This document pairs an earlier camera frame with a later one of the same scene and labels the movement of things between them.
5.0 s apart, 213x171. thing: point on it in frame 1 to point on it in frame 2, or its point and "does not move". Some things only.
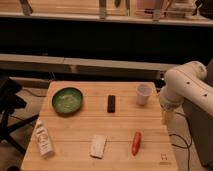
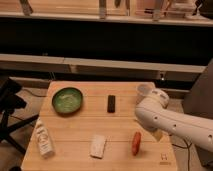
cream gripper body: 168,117 to 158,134
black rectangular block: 111,103 does not move
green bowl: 67,101 does not move
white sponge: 97,145 does not move
